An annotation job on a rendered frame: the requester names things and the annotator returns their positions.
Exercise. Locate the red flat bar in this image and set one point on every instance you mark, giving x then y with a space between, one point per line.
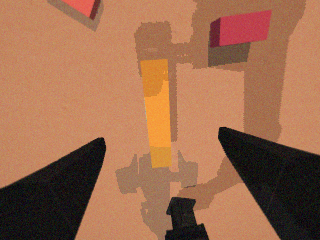
240 29
87 7

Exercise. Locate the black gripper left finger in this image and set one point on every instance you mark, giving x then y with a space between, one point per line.
49 204

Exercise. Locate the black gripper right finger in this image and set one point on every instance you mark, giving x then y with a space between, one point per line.
284 181

